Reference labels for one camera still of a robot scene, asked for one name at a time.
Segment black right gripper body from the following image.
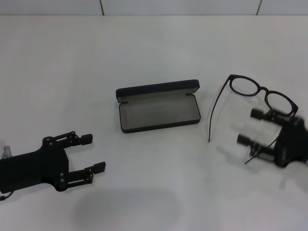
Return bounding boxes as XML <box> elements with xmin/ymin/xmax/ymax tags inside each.
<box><xmin>274</xmin><ymin>116</ymin><xmax>308</xmax><ymax>168</ymax></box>

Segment left wrist silver stub connector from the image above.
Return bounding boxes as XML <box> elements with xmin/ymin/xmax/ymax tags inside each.
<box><xmin>1</xmin><ymin>145</ymin><xmax>13</xmax><ymax>159</ymax></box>

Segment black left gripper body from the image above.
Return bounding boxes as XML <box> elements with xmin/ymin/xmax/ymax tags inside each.
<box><xmin>0</xmin><ymin>136</ymin><xmax>71</xmax><ymax>193</ymax></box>

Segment black glasses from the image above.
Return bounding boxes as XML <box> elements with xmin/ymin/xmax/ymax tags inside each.
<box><xmin>208</xmin><ymin>74</ymin><xmax>299</xmax><ymax>166</ymax></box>

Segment black glasses case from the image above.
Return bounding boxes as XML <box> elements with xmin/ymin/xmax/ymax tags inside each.
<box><xmin>115</xmin><ymin>79</ymin><xmax>201</xmax><ymax>134</ymax></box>

